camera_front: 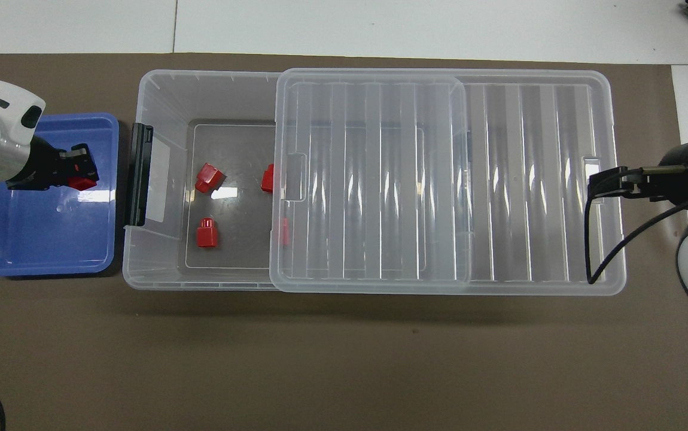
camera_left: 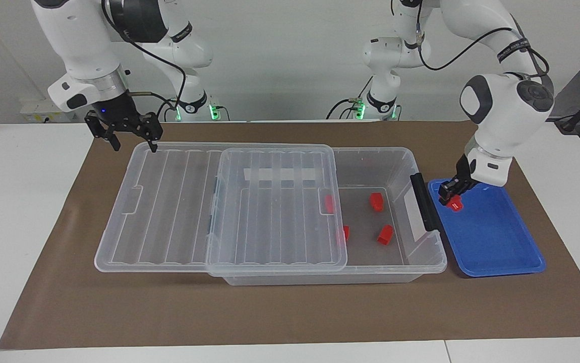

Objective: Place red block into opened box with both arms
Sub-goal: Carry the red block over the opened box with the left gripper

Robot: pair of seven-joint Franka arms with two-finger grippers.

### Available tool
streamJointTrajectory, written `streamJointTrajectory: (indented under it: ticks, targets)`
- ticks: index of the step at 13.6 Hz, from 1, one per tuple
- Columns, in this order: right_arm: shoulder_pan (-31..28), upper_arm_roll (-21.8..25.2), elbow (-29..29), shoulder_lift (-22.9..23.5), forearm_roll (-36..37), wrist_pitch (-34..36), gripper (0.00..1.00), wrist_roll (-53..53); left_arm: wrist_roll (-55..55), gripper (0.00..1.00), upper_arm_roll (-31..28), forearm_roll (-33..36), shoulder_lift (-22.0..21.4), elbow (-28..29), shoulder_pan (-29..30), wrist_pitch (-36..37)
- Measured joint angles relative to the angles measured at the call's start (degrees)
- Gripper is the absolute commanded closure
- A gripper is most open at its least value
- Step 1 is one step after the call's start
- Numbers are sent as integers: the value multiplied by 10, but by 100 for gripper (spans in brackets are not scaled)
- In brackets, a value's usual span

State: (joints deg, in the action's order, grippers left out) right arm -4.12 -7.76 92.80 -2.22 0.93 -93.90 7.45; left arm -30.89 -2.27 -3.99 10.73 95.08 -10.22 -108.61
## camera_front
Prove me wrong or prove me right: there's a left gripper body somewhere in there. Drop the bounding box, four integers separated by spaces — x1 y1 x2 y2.
7 136 63 191

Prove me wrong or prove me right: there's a clear plastic storage box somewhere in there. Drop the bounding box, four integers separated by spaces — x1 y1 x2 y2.
121 69 474 293

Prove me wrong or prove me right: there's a clear plastic box lid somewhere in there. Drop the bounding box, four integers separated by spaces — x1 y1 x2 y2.
270 68 628 296

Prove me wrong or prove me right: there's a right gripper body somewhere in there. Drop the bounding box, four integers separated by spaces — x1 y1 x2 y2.
632 141 688 204

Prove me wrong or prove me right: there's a black box latch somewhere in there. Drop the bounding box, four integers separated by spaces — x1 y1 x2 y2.
124 122 155 229

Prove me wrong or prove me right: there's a blue plastic tray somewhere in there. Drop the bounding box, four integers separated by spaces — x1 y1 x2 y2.
0 113 121 278

